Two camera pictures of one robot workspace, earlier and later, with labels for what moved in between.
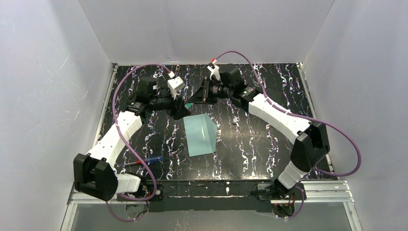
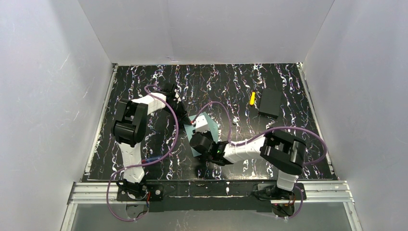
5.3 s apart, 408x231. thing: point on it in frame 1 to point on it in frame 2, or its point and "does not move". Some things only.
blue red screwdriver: x=146 y=161 does not move
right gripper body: x=206 y=92 to x=194 y=131
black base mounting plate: x=210 y=196 does not move
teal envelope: x=201 y=132 does not move
